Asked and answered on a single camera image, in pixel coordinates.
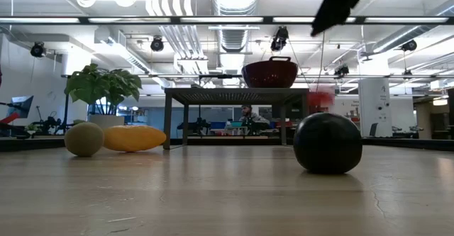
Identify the red colander bowl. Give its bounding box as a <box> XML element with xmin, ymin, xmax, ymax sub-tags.
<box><xmin>240</xmin><ymin>55</ymin><xmax>299</xmax><ymax>89</ymax></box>

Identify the large black toy plum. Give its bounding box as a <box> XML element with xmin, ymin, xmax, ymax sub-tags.
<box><xmin>292</xmin><ymin>112</ymin><xmax>364</xmax><ymax>175</ymax></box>

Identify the long yellow toy fruit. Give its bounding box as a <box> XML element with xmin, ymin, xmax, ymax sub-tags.
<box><xmin>102</xmin><ymin>125</ymin><xmax>167</xmax><ymax>154</ymax></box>

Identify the round green toy melon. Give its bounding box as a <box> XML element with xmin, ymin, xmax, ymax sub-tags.
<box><xmin>64</xmin><ymin>122</ymin><xmax>105</xmax><ymax>158</ymax></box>

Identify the red background object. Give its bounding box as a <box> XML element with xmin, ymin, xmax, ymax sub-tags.
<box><xmin>306</xmin><ymin>90</ymin><xmax>336</xmax><ymax>116</ymax></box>

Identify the white pillar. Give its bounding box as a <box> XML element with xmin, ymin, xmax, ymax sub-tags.
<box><xmin>358</xmin><ymin>78</ymin><xmax>393</xmax><ymax>138</ymax></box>

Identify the perforated metal shelf riser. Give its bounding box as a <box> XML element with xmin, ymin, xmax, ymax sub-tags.
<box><xmin>163</xmin><ymin>87</ymin><xmax>313</xmax><ymax>151</ymax></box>

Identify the person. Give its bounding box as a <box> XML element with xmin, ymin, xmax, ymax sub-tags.
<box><xmin>238</xmin><ymin>103</ymin><xmax>271</xmax><ymax>126</ymax></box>

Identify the green leafy plant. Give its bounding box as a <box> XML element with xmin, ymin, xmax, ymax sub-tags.
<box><xmin>64</xmin><ymin>63</ymin><xmax>143</xmax><ymax>116</ymax></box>

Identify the white plant pot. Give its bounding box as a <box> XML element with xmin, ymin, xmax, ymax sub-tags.
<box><xmin>87</xmin><ymin>114</ymin><xmax>126</xmax><ymax>130</ymax></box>

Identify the small tilted background monitor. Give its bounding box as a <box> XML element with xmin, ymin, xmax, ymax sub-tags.
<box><xmin>7</xmin><ymin>95</ymin><xmax>35</xmax><ymax>120</ymax></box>

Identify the red background lever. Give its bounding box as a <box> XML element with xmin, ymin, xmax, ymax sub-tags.
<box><xmin>0</xmin><ymin>112</ymin><xmax>21</xmax><ymax>124</ymax></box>

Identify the silver ventilation duct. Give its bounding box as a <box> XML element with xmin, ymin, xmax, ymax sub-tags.
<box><xmin>211</xmin><ymin>0</ymin><xmax>262</xmax><ymax>53</ymax></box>

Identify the black table edge rail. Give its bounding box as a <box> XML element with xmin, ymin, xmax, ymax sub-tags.
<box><xmin>0</xmin><ymin>135</ymin><xmax>454</xmax><ymax>152</ymax></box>

